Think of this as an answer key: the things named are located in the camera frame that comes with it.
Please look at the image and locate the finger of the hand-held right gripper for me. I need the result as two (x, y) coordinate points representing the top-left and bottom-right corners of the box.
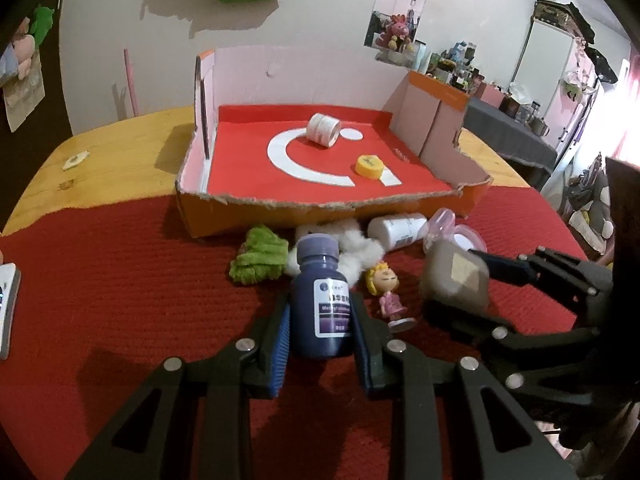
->
(475, 247), (613, 311)
(424, 300), (601, 411)

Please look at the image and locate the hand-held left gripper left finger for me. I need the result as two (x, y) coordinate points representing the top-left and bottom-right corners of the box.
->
(65, 300), (293, 480)

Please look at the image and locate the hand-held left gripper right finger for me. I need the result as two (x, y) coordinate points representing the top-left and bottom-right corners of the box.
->
(350, 292), (581, 480)

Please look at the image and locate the grey brown pouch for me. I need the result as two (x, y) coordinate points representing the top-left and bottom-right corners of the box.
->
(419, 240), (491, 311)

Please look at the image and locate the dark blue bottle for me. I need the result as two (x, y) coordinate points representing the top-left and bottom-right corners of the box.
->
(289, 234), (355, 360)

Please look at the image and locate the clear pink plastic container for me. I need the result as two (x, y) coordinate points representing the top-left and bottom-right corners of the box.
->
(422, 208), (458, 256)

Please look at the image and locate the green scrunchie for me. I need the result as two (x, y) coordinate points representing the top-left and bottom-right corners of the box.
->
(229, 226), (291, 286)

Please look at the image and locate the white fluffy scrunchie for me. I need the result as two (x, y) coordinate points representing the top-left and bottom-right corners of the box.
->
(295, 217), (386, 286)

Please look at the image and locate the orange cardboard box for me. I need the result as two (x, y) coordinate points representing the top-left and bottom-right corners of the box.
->
(175, 45), (493, 241)

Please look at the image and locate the pile of plush toys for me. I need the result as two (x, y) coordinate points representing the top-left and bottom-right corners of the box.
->
(565, 157), (616, 261)

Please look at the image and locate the blonde doll figurine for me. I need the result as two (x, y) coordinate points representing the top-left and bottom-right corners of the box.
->
(366, 261), (417, 332)

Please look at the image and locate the white plastic bottle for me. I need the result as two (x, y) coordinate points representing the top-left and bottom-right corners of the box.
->
(367, 212), (428, 252)

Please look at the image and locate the grey covered table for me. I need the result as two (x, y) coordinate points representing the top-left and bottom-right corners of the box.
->
(462, 96), (558, 191)

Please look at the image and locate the red table cloth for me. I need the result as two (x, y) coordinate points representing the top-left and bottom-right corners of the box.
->
(0, 185), (601, 480)

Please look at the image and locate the clutter of small jars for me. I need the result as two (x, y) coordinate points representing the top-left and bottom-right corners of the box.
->
(415, 40), (551, 136)

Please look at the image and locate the white cabinet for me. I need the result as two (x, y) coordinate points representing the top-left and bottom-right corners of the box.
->
(510, 0), (596, 151)

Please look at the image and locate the white tape roll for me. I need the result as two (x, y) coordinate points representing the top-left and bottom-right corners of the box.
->
(306, 112), (342, 149)

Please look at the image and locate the pink plush toy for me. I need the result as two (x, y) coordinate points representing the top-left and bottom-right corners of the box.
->
(376, 14), (416, 53)

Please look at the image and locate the white flat device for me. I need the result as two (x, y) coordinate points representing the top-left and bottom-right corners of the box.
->
(0, 262), (22, 361)

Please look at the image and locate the pink stick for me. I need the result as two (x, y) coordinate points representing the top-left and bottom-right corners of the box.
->
(122, 47), (139, 117)

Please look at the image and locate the hanging paper sheet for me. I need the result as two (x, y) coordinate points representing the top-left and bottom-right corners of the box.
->
(2, 67), (47, 133)

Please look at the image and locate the green plush toy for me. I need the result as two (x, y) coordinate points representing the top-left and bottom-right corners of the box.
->
(27, 6), (56, 51)

